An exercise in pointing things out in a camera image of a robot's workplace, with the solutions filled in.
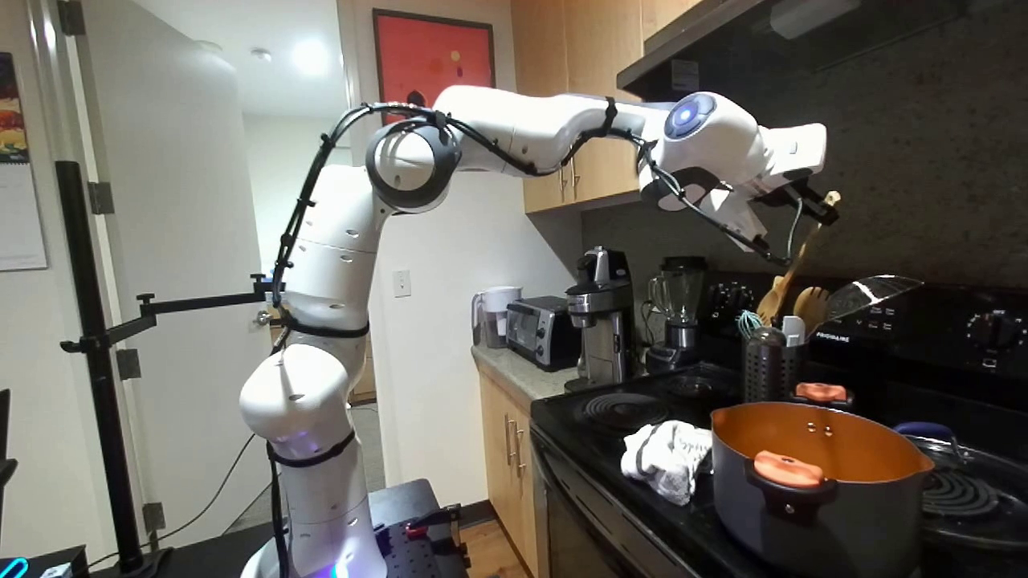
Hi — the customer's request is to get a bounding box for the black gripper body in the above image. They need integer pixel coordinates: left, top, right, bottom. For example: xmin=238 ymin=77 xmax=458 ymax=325
xmin=759 ymin=170 xmax=830 ymax=235

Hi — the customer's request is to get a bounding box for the wooden spoon with holed handle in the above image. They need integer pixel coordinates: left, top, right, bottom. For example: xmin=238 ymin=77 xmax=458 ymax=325
xmin=756 ymin=189 xmax=846 ymax=329

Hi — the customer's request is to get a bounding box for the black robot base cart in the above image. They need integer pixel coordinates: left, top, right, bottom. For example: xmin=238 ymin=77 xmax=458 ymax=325
xmin=137 ymin=478 xmax=474 ymax=578

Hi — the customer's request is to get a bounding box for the metal cylinder utensil holder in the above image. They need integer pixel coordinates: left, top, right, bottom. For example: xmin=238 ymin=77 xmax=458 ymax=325
xmin=738 ymin=325 xmax=811 ymax=403

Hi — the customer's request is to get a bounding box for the wooden slotted fork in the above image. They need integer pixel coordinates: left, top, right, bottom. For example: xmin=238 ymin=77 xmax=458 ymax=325
xmin=790 ymin=281 xmax=831 ymax=334

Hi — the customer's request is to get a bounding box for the clear jar blender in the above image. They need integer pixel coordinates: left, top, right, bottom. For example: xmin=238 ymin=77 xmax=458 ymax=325
xmin=638 ymin=254 xmax=714 ymax=366

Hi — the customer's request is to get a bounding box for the dark range hood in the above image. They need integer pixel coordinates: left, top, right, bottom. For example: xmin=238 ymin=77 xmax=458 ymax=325
xmin=615 ymin=0 xmax=1028 ymax=108

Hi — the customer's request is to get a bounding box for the silver coffee maker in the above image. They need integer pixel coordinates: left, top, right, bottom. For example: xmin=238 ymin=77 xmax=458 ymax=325
xmin=561 ymin=244 xmax=637 ymax=392

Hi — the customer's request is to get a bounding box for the wooden upper cabinet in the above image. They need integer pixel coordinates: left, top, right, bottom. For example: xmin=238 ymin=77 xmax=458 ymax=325
xmin=512 ymin=0 xmax=741 ymax=214

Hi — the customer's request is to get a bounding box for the wooden cabinet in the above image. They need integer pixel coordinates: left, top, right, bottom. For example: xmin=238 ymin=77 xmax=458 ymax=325
xmin=474 ymin=372 xmax=549 ymax=578
xmin=512 ymin=0 xmax=741 ymax=214

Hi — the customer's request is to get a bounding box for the white crumpled dish towel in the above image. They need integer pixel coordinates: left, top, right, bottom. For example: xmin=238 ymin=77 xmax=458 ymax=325
xmin=617 ymin=418 xmax=720 ymax=506

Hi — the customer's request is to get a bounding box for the silver toaster oven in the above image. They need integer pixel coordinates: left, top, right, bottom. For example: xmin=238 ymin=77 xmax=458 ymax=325
xmin=501 ymin=295 xmax=586 ymax=376

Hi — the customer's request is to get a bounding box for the white jug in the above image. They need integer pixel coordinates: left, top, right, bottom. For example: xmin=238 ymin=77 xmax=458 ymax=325
xmin=469 ymin=281 xmax=523 ymax=350

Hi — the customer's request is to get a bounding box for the black electric stove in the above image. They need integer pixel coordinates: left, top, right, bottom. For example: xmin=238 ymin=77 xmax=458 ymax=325
xmin=531 ymin=266 xmax=1028 ymax=578

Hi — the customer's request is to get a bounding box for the red framed painting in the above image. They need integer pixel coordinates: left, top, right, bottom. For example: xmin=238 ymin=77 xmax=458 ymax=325
xmin=369 ymin=5 xmax=499 ymax=108

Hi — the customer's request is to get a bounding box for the wooden lower cabinet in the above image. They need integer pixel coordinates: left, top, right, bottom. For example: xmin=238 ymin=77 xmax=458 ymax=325
xmin=474 ymin=372 xmax=549 ymax=578

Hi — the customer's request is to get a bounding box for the wire mesh skimmer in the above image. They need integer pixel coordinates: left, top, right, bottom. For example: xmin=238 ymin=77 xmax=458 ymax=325
xmin=822 ymin=269 xmax=924 ymax=325

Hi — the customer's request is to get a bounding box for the glass lid with blue handle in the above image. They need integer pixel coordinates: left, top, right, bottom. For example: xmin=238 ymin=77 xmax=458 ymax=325
xmin=894 ymin=418 xmax=1028 ymax=555

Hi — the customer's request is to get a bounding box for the copper pot with orange handles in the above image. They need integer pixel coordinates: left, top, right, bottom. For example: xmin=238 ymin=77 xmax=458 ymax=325
xmin=706 ymin=378 xmax=938 ymax=578

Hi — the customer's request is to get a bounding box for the black camera stand pole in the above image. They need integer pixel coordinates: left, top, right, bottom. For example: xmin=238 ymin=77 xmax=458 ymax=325
xmin=56 ymin=156 xmax=275 ymax=573

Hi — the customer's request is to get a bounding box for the colourful wall picture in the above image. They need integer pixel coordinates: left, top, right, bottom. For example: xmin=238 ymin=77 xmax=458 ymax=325
xmin=0 ymin=49 xmax=31 ymax=167

